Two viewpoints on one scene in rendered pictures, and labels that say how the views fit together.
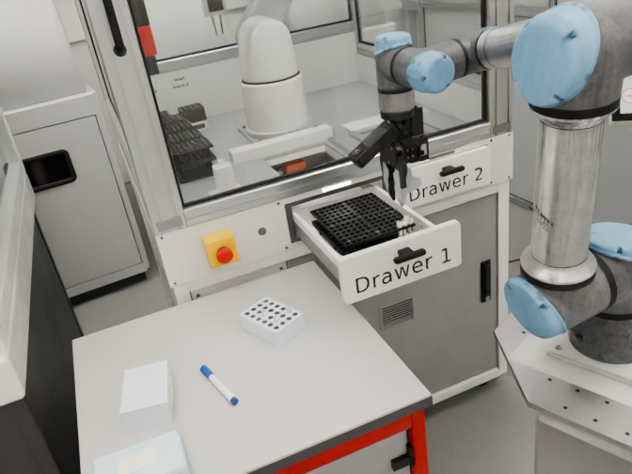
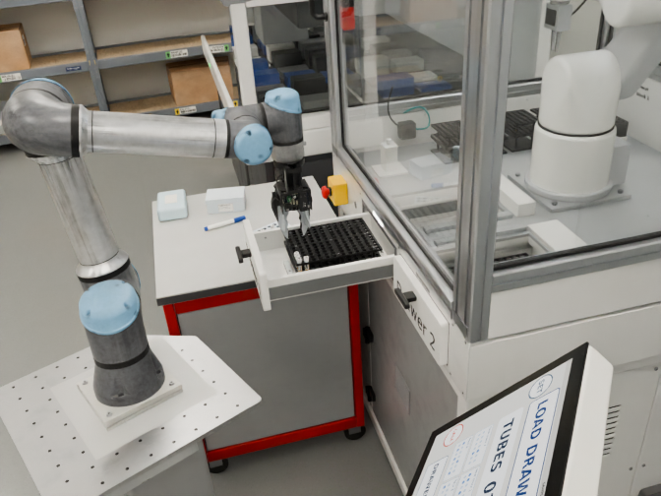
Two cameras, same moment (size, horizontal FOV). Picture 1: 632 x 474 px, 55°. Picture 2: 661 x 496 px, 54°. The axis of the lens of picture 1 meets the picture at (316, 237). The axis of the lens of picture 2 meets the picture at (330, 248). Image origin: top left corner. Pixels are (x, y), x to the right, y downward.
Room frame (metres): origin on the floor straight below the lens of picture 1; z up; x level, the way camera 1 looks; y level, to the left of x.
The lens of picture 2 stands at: (1.45, -1.57, 1.74)
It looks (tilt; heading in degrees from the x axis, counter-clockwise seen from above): 31 degrees down; 96
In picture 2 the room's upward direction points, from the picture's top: 4 degrees counter-clockwise
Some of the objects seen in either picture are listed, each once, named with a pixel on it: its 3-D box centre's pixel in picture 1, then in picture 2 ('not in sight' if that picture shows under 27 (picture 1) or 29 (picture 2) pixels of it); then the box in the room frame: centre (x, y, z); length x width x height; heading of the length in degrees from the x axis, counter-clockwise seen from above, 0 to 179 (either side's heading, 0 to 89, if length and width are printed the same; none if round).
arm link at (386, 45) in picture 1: (394, 62); (282, 116); (1.23, -0.21, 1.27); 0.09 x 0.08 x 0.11; 21
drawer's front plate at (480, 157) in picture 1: (444, 177); (418, 306); (1.52, -0.38, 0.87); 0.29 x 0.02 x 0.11; 108
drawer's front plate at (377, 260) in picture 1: (402, 261); (256, 262); (1.12, -0.17, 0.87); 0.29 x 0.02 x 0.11; 108
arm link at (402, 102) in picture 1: (395, 100); (288, 149); (1.24, -0.21, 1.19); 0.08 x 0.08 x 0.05
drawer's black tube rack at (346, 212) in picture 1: (361, 229); (331, 250); (1.31, -0.11, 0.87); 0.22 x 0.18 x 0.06; 18
